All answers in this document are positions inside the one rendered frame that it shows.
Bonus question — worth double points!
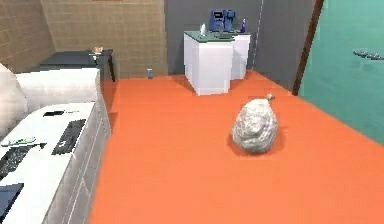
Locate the grey tied garbage bag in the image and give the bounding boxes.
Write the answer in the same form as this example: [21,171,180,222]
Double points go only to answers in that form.
[231,93,280,155]

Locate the black side table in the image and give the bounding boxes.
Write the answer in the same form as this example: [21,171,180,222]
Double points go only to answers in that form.
[31,49,117,83]

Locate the white sofa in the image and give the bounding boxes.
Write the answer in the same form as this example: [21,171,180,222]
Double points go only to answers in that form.
[0,63,102,138]

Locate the grey wall hooks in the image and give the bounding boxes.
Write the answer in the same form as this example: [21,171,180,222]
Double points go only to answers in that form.
[352,49,384,61]

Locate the brown door frame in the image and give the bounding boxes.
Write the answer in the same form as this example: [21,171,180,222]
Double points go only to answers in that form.
[292,0,325,97]

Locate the white cabinet with green top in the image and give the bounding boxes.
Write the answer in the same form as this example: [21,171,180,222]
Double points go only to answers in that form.
[183,30,252,97]

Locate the dark blue laptop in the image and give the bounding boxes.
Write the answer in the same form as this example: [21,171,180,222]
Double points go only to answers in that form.
[0,182,25,219]

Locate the black remote control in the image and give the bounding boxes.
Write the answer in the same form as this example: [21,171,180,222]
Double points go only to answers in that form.
[0,143,47,181]

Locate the blue coffee machine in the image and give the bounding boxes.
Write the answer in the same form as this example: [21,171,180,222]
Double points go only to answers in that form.
[208,9,237,33]

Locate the white chest of drawers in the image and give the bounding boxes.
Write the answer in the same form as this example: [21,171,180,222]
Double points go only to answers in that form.
[0,101,112,224]

